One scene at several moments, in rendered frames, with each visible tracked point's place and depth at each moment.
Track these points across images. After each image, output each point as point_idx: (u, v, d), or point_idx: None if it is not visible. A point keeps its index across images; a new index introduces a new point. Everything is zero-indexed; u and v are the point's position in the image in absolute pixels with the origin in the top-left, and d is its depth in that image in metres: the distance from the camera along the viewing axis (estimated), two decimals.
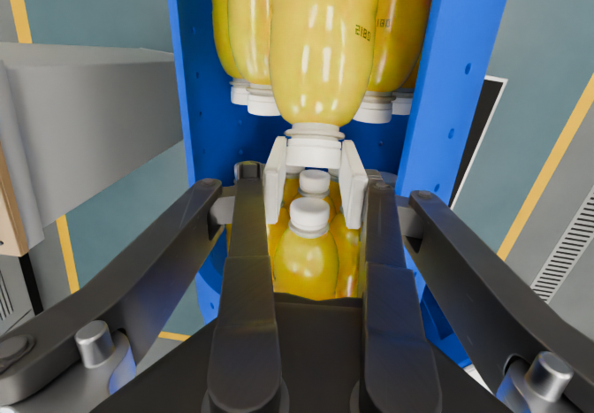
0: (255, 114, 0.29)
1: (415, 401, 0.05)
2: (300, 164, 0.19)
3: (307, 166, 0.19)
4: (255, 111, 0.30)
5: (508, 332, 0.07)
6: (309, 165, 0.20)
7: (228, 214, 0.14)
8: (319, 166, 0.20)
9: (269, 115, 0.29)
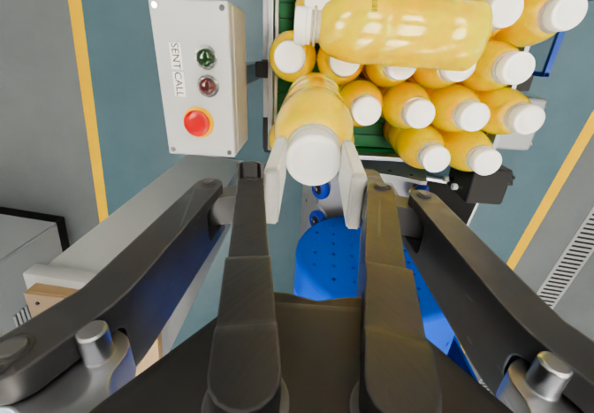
0: None
1: (415, 401, 0.05)
2: (302, 136, 0.20)
3: (308, 140, 0.20)
4: None
5: (508, 332, 0.07)
6: (310, 148, 0.20)
7: (229, 214, 0.14)
8: (320, 149, 0.20)
9: None
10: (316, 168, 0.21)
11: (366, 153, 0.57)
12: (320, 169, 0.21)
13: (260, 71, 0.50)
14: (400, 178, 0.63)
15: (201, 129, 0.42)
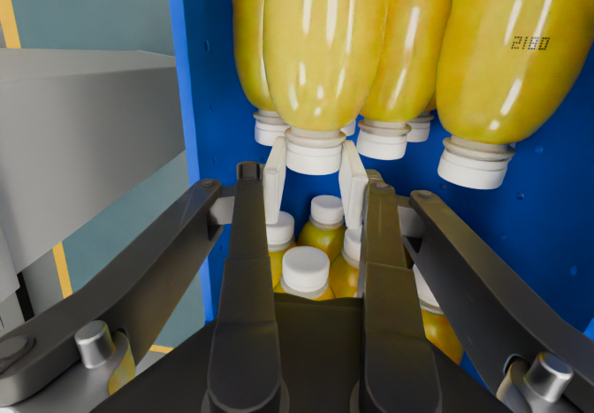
0: (298, 172, 0.20)
1: (415, 401, 0.05)
2: None
3: None
4: (295, 165, 0.21)
5: (508, 332, 0.07)
6: None
7: (228, 214, 0.14)
8: None
9: (319, 172, 0.20)
10: None
11: None
12: None
13: None
14: None
15: None
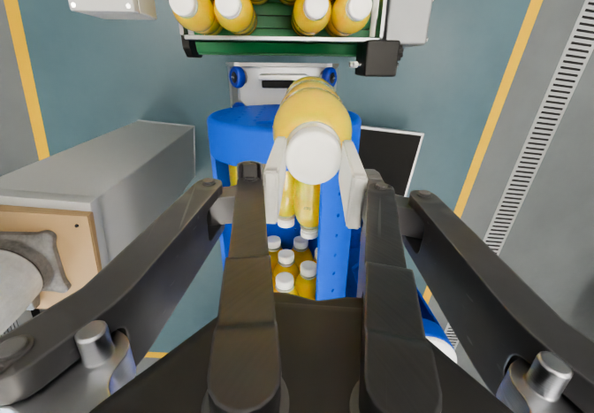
0: (300, 135, 0.20)
1: (415, 401, 0.05)
2: None
3: None
4: (296, 155, 0.20)
5: (508, 332, 0.07)
6: None
7: (228, 214, 0.14)
8: None
9: (321, 141, 0.20)
10: None
11: (273, 36, 0.62)
12: None
13: None
14: (312, 68, 0.68)
15: None
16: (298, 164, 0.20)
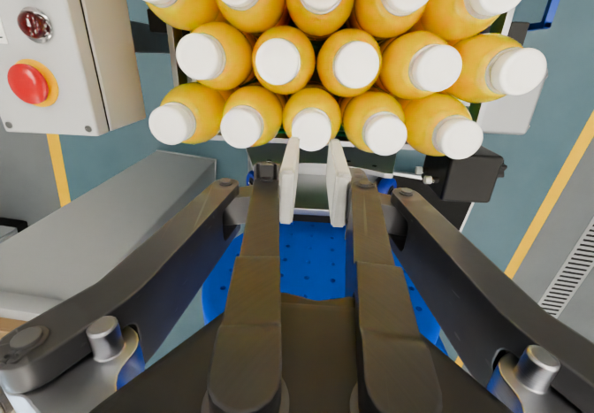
0: (302, 115, 0.29)
1: (416, 401, 0.05)
2: (186, 34, 0.26)
3: (190, 37, 0.26)
4: (299, 129, 0.29)
5: (496, 327, 0.07)
6: (193, 44, 0.26)
7: (245, 214, 0.14)
8: (200, 46, 0.26)
9: (316, 119, 0.29)
10: (199, 63, 0.27)
11: None
12: (202, 64, 0.27)
13: (155, 22, 0.37)
14: None
15: (34, 93, 0.28)
16: (300, 136, 0.29)
